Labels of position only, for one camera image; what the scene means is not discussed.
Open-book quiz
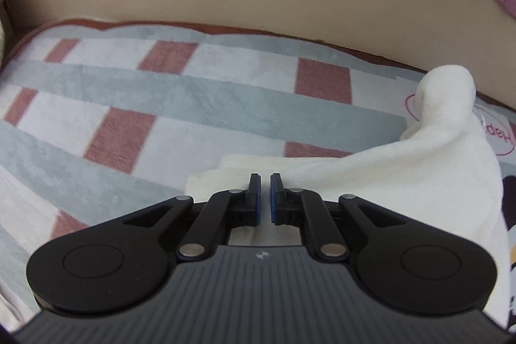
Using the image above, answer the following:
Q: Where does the striped plush blanket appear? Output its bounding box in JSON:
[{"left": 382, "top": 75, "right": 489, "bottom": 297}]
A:
[{"left": 1, "top": 22, "right": 422, "bottom": 330}]

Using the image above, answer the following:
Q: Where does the white fleece garment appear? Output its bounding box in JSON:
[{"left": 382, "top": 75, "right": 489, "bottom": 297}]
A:
[{"left": 186, "top": 64, "right": 511, "bottom": 328}]

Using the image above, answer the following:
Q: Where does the white printed garment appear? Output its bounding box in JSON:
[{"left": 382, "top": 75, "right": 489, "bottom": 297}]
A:
[{"left": 397, "top": 93, "right": 515, "bottom": 165}]

